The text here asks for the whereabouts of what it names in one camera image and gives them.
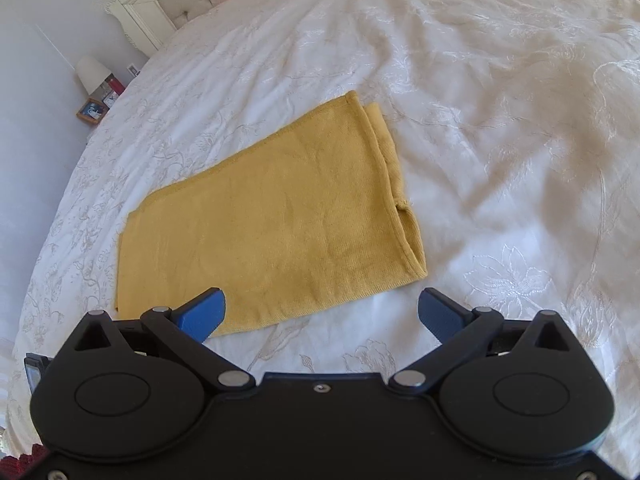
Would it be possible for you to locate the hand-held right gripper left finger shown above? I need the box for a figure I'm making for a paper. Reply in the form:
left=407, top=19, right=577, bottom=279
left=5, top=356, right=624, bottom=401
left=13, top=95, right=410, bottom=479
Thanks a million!
left=74, top=287, right=256, bottom=392

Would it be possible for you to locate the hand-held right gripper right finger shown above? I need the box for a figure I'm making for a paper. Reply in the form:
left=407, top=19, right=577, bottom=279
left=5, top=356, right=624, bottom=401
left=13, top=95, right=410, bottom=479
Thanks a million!
left=389, top=288, right=572, bottom=395

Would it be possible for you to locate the yellow knit sweater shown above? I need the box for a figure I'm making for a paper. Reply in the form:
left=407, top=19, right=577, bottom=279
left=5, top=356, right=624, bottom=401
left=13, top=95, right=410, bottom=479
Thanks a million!
left=115, top=90, right=429, bottom=337

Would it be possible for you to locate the person's dark red knit clothing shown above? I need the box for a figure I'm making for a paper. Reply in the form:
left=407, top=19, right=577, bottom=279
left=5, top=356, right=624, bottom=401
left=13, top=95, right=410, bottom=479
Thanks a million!
left=0, top=440, right=53, bottom=480

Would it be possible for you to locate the white embroidered bed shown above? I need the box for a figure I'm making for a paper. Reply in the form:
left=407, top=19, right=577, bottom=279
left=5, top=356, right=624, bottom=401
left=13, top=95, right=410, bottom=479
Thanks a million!
left=2, top=0, right=640, bottom=467

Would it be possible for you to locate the white table lamp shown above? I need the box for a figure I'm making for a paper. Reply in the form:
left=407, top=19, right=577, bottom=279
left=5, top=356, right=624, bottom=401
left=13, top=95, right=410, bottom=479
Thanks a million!
left=75, top=56, right=119, bottom=96

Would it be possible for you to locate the wooden picture frame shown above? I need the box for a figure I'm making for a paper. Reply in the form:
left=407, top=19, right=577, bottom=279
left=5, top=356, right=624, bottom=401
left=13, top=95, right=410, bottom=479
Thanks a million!
left=76, top=100, right=106, bottom=125

